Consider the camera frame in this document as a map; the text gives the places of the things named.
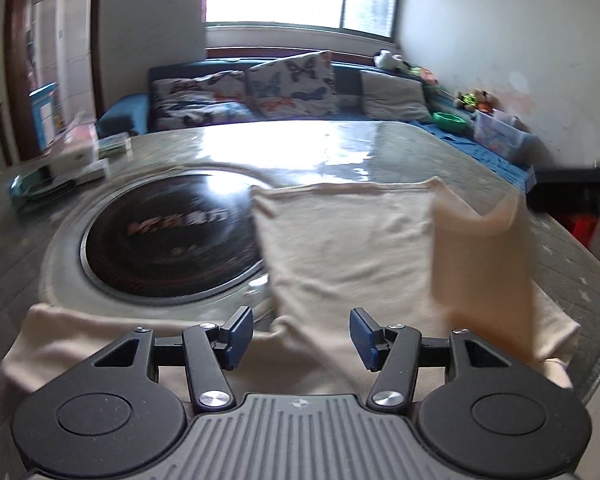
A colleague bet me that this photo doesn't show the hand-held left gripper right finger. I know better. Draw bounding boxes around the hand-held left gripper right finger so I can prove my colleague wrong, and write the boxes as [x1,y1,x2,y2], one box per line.
[349,307,531,411]

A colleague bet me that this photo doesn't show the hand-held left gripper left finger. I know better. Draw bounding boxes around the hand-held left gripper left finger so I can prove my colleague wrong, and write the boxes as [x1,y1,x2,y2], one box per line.
[87,306,255,411]

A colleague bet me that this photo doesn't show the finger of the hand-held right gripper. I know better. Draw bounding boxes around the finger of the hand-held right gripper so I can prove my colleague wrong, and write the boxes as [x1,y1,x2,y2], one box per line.
[528,165,600,211]

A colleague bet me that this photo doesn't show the cream garment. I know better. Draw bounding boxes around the cream garment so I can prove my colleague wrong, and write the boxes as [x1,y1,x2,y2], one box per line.
[0,176,581,411]

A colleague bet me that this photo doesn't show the red plastic stool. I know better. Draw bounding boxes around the red plastic stool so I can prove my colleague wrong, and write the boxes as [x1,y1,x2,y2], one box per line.
[569,209,600,250]

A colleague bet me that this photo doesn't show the clear plastic storage box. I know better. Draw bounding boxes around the clear plastic storage box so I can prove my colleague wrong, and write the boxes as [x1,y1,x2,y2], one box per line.
[472,109,537,166]

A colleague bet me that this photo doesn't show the round black induction hob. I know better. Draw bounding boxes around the round black induction hob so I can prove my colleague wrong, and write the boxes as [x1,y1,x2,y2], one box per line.
[42,164,277,311]

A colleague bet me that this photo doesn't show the brown plush toys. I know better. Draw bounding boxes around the brown plush toys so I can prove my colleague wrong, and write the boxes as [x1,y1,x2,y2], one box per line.
[452,89,496,114]

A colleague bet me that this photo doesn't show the green bowl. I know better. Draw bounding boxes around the green bowl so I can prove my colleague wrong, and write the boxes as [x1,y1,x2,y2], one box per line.
[432,111,469,134]

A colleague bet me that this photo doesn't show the blue cloth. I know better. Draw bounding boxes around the blue cloth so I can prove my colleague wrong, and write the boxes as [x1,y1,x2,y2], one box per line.
[414,119,475,145]

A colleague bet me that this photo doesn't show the green pink toy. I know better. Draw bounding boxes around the green pink toy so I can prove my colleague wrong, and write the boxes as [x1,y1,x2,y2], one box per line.
[410,66,439,86]

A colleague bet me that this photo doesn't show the grey cushion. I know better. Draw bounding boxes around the grey cushion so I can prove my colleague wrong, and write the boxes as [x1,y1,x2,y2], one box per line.
[360,70,434,123]

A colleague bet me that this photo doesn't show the white plush toy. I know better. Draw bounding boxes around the white plush toy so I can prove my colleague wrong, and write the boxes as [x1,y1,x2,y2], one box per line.
[374,50,411,72]

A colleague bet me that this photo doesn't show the small flat box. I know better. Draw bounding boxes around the small flat box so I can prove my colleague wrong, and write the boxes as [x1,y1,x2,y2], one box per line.
[96,132,132,159]

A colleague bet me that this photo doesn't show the white box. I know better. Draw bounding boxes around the white box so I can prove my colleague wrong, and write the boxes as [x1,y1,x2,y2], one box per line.
[44,152,112,187]

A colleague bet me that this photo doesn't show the blue sofa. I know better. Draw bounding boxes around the blue sofa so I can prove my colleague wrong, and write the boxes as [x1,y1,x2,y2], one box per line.
[96,57,537,193]

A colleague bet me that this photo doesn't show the pink tissue box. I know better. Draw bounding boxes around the pink tissue box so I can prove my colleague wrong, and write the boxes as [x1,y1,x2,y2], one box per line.
[45,121,99,161]

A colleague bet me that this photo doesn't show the large butterfly print cushion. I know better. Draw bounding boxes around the large butterfly print cushion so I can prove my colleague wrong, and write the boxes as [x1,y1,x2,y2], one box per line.
[245,51,341,121]

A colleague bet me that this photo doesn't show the blue white cabinet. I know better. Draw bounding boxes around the blue white cabinet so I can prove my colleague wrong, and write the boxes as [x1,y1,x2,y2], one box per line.
[29,82,62,153]

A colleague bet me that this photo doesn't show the brown door frame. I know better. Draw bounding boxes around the brown door frame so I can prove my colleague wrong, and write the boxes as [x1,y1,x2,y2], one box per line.
[4,0,107,167]

